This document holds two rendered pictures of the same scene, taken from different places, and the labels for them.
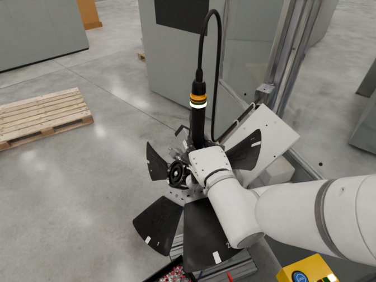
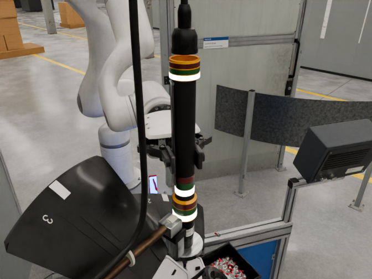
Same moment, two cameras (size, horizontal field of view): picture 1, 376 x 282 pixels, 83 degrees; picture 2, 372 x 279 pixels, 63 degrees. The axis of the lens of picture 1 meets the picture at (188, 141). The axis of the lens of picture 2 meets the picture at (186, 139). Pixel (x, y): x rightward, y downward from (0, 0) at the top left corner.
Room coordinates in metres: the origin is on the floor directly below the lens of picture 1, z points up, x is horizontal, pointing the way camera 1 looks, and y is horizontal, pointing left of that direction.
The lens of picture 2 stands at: (0.90, -0.01, 1.72)
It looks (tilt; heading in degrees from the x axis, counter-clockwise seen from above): 28 degrees down; 182
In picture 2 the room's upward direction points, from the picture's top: straight up
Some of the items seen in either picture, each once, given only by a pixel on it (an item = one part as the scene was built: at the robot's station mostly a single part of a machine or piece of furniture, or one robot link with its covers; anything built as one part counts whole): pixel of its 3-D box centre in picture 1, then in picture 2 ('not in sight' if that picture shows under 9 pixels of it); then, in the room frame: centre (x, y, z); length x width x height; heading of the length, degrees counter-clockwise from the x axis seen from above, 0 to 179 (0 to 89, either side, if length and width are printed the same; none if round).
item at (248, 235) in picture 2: not in sight; (183, 251); (0.11, -0.05, 0.82); 0.90 x 0.04 x 0.08; 108
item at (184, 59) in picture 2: (198, 99); (184, 68); (0.49, -0.03, 1.61); 0.04 x 0.04 x 0.03
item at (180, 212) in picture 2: not in sight; (184, 205); (0.49, -0.03, 1.36); 0.04 x 0.04 x 0.01
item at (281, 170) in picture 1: (272, 169); not in sight; (0.85, -0.52, 0.92); 0.17 x 0.16 x 0.11; 108
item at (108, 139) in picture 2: not in sight; (119, 111); (-0.14, -0.30, 1.27); 0.19 x 0.12 x 0.24; 120
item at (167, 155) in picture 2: (208, 141); (161, 156); (0.49, -0.07, 1.46); 0.07 x 0.03 x 0.03; 18
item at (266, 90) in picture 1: (264, 93); not in sight; (0.99, -0.40, 1.35); 0.10 x 0.07 x 0.09; 143
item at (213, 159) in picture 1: (210, 166); (168, 130); (0.39, -0.06, 1.46); 0.11 x 0.10 x 0.07; 18
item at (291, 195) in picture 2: not in sight; (290, 200); (-0.02, 0.36, 0.96); 0.03 x 0.03 x 0.20; 18
